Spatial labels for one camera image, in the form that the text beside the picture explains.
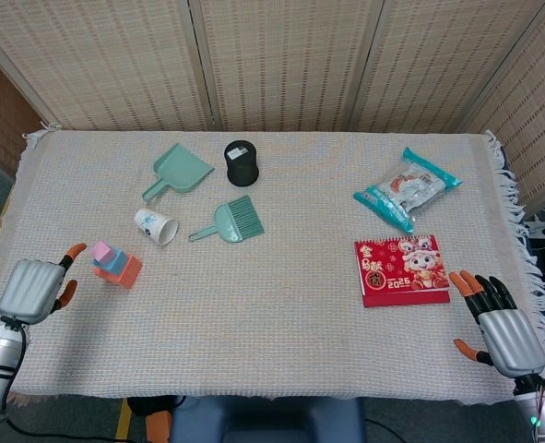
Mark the orange cube block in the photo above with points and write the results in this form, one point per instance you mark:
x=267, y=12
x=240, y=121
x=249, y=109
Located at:
x=130, y=274

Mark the teal snack bag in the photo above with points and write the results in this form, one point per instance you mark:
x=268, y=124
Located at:
x=406, y=189

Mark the green plastic dustpan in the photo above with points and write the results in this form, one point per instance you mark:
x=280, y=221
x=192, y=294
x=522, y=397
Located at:
x=180, y=168

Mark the pink small block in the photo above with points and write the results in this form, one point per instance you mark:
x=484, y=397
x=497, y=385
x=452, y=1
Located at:
x=101, y=251

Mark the beige woven tablecloth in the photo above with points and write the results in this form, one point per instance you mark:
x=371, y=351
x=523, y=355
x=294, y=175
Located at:
x=276, y=323

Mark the white flower-print paper cup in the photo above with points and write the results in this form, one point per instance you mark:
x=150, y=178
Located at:
x=154, y=226

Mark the red 2026 desk calendar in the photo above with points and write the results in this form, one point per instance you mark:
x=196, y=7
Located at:
x=401, y=272

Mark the blue cube block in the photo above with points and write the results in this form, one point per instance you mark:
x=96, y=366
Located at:
x=115, y=264

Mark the bamboo folding screen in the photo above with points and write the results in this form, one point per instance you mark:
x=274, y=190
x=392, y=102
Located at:
x=276, y=60

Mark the green plastic hand brush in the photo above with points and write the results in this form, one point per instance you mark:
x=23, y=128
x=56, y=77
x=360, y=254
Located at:
x=235, y=221

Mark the white plastic stand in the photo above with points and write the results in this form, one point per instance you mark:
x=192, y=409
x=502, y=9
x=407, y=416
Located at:
x=540, y=226

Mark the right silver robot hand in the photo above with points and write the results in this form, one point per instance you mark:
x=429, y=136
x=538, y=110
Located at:
x=512, y=337

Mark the black mesh pen holder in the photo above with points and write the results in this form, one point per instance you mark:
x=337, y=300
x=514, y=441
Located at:
x=242, y=166

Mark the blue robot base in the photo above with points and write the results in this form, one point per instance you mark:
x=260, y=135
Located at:
x=267, y=420

